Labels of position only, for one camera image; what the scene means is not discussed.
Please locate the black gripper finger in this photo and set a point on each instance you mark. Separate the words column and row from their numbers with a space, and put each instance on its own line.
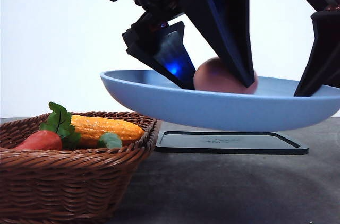
column 162, row 45
column 324, row 68
column 226, row 25

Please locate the pink-brown egg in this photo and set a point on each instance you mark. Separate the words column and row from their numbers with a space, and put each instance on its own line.
column 211, row 75

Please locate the blue round plate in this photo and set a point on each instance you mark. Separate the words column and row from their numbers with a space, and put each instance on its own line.
column 271, row 106

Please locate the brown wicker basket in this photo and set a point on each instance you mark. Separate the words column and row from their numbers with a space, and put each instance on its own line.
column 78, row 185

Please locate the green plastic pepper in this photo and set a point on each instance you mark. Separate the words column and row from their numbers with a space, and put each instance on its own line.
column 110, row 140

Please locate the yellow plastic corn cob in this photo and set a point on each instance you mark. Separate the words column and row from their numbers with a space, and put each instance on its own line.
column 91, row 128

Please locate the black rectangular tray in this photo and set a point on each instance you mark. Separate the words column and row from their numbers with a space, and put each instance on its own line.
column 226, row 142

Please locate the red plastic carrot with leaves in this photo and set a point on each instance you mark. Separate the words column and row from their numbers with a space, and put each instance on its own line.
column 55, row 134

